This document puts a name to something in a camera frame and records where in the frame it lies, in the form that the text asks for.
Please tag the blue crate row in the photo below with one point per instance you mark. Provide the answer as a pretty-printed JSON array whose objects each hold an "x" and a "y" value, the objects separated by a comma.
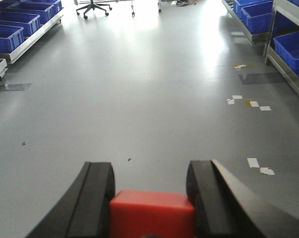
[
  {"x": 22, "y": 24},
  {"x": 257, "y": 15}
]

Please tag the blue crate row left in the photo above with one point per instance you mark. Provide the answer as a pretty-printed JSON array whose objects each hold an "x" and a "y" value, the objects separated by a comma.
[{"x": 22, "y": 24}]

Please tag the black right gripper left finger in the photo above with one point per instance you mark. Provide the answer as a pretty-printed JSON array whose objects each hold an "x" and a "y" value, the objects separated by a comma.
[{"x": 83, "y": 210}]

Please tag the blue crate row right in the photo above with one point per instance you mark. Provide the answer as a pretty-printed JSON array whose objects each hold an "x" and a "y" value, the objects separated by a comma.
[{"x": 257, "y": 15}]

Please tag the steel rack right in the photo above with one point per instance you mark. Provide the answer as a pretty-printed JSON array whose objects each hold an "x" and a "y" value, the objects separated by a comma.
[{"x": 270, "y": 56}]

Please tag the red cube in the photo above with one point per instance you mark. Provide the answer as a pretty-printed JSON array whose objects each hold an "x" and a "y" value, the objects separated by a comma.
[{"x": 136, "y": 214}]

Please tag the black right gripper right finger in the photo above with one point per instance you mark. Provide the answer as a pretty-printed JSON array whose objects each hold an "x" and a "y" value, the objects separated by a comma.
[{"x": 226, "y": 208}]

